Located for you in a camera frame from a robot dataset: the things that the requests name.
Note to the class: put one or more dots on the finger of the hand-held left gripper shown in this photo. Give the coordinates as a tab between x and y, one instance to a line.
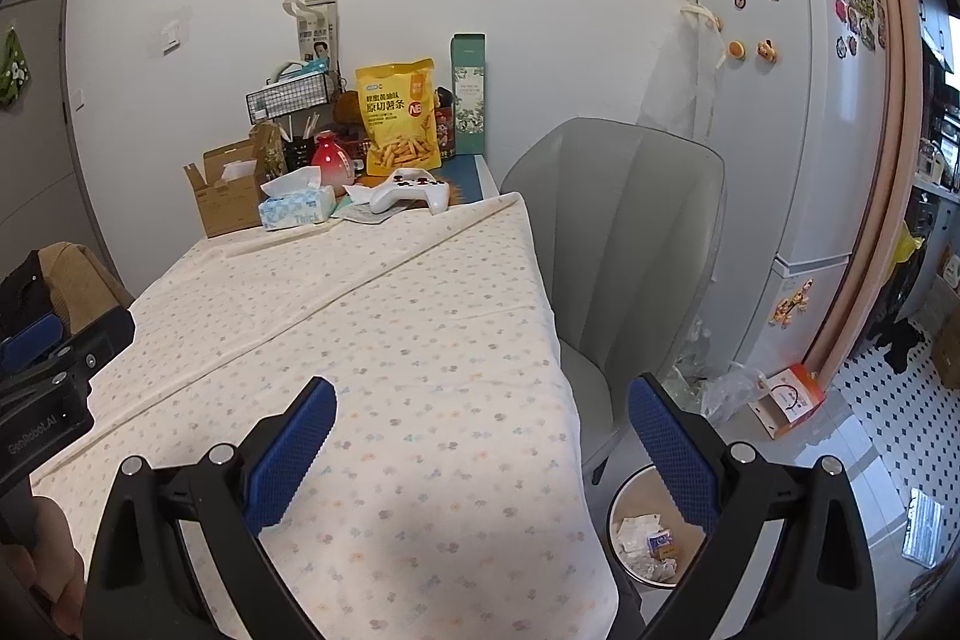
30	340
97	340

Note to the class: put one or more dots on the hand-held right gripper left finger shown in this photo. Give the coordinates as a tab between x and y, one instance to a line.
296	460

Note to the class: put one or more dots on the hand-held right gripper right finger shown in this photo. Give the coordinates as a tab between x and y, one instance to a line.
671	460

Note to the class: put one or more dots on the white round waste bin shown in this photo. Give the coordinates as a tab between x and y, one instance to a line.
626	497

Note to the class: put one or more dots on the white tissue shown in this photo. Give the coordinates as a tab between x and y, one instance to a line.
628	527

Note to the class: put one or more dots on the small purple wrapper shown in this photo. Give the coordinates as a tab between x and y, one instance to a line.
661	542

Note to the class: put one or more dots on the person's left hand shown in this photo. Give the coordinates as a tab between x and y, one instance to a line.
41	580

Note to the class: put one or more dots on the black garment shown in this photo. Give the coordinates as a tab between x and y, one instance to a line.
26	291

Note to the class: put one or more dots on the brown chair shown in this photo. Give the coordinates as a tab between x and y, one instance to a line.
86	280

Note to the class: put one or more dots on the clear plastic bag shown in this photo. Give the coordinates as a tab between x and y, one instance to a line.
720	392

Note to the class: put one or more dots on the orange and white box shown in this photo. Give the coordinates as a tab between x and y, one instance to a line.
791	401

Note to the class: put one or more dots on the grey door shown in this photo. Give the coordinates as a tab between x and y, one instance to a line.
37	175

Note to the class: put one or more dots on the open cardboard box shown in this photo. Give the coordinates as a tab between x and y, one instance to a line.
225	205

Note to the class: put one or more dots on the orange figures magnet cluster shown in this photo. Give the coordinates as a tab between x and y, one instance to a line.
793	306

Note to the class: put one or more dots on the grey upholstered chair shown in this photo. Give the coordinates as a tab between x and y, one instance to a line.
622	235

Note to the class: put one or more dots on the blue patterned tissue box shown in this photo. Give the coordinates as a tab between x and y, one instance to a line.
296	209

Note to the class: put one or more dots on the black clothing on floor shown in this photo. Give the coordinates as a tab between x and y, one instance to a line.
898	344

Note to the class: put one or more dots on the silver foil mat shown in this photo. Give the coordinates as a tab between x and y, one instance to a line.
922	527

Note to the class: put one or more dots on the green hanging decoration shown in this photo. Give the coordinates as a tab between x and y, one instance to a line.
13	70

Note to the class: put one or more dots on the black pencil holder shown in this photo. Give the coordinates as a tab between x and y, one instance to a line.
298	153

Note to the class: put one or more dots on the white game controller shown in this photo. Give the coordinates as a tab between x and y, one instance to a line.
405	194

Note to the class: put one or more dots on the red and white vase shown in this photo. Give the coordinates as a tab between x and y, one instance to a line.
332	164

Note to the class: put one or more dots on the large brown cardboard box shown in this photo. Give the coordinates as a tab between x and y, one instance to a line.
946	340

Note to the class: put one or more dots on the yellow plastic bag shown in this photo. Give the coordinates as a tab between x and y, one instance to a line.
907	246

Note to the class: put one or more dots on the white refrigerator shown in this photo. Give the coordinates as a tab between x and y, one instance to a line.
795	160

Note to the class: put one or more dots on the brown plush toy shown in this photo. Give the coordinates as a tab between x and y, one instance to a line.
349	109

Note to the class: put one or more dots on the yellow snack bag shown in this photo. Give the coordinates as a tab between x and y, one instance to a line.
397	119

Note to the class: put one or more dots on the red snack packet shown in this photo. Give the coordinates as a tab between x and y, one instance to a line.
445	130

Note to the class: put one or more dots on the white paper carrier bag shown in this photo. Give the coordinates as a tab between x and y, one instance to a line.
315	29

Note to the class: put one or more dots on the white hanging tote bag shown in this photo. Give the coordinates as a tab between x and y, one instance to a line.
705	63

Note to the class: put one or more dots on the tall green box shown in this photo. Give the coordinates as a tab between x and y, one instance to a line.
469	100

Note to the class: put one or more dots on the round orange fridge magnet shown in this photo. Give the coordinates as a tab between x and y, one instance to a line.
737	49

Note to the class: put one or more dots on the orange figure fridge magnet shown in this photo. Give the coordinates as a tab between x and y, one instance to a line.
766	49

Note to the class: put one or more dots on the pink curtain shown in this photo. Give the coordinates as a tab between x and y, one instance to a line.
892	85

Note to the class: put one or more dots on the cluster of fridge magnets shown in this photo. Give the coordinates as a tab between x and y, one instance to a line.
859	14

